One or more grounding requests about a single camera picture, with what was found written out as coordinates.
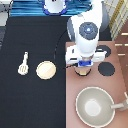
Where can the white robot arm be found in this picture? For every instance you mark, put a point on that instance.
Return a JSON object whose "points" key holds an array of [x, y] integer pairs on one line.
{"points": [[83, 29]]}

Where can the cream pot with pink food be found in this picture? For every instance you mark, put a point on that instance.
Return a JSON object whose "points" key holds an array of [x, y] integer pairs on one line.
{"points": [[83, 71]]}

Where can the black burner back right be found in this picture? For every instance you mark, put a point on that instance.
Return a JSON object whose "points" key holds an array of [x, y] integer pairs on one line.
{"points": [[104, 48]]}

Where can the black burner front right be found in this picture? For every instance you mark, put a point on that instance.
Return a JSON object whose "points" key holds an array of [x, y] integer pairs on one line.
{"points": [[106, 69]]}

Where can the cream slotted spatula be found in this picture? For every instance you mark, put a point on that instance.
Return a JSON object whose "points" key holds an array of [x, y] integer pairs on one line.
{"points": [[23, 67]]}

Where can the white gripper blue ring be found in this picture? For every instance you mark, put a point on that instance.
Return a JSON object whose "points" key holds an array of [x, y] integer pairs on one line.
{"points": [[73, 57]]}

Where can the cream round plate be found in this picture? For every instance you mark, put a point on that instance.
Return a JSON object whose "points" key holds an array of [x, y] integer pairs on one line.
{"points": [[46, 70]]}

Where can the black burner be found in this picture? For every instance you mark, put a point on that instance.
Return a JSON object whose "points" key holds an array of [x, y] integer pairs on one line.
{"points": [[104, 48], [106, 69]]}

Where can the grey frying pan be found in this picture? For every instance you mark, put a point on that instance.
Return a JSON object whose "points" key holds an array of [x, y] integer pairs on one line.
{"points": [[96, 108]]}

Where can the pink stove board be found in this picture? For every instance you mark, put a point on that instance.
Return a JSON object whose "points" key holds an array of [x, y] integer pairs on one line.
{"points": [[114, 85]]}

